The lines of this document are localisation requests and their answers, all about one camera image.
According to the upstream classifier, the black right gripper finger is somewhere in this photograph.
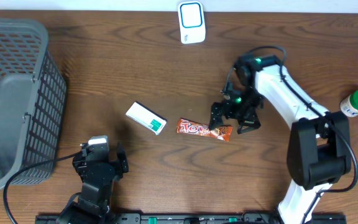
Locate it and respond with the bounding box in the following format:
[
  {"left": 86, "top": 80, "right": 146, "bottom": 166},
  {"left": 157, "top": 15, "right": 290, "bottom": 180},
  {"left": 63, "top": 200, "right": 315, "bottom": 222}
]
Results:
[
  {"left": 237, "top": 118, "right": 260, "bottom": 134},
  {"left": 208, "top": 112, "right": 224, "bottom": 131}
]

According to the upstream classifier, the orange chocolate bar wrapper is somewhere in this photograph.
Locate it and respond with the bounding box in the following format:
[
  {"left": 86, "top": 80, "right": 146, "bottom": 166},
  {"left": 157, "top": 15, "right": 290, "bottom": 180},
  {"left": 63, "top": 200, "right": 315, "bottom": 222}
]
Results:
[{"left": 177, "top": 118, "right": 232, "bottom": 141}]

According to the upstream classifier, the green lid jar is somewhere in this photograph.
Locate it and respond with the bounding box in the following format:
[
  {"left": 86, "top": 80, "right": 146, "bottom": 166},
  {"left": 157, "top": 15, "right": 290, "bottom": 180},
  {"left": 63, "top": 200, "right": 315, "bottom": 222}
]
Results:
[{"left": 340, "top": 90, "right": 358, "bottom": 117}]

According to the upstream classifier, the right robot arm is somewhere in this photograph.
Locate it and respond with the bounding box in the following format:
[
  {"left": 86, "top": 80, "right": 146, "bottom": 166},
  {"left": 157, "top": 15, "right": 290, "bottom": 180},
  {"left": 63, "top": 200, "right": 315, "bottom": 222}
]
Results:
[{"left": 209, "top": 53, "right": 358, "bottom": 223}]

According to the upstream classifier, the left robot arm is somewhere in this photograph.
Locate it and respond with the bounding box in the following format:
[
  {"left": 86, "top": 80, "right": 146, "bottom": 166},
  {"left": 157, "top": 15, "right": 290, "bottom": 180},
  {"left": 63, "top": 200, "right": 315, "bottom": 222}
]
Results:
[{"left": 55, "top": 143, "right": 129, "bottom": 224}]

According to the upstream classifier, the white barcode scanner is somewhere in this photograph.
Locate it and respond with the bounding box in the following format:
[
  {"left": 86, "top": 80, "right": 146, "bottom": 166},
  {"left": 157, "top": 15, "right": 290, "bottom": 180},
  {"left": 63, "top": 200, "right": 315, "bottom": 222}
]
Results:
[{"left": 177, "top": 1, "right": 206, "bottom": 44}]

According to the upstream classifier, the white green box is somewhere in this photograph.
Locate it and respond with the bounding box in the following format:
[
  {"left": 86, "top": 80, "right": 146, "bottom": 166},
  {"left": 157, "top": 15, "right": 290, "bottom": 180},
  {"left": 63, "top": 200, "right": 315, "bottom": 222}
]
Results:
[{"left": 126, "top": 102, "right": 167, "bottom": 136}]

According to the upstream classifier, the grey plastic basket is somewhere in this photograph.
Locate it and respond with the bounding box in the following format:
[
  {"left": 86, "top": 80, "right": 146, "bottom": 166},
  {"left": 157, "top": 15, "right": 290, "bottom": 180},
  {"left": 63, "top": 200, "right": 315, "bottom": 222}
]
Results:
[{"left": 0, "top": 18, "right": 67, "bottom": 190}]

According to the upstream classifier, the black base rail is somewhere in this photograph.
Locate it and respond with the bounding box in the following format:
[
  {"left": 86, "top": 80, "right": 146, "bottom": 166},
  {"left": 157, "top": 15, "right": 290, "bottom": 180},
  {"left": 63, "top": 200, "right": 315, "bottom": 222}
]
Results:
[{"left": 35, "top": 212, "right": 347, "bottom": 224}]

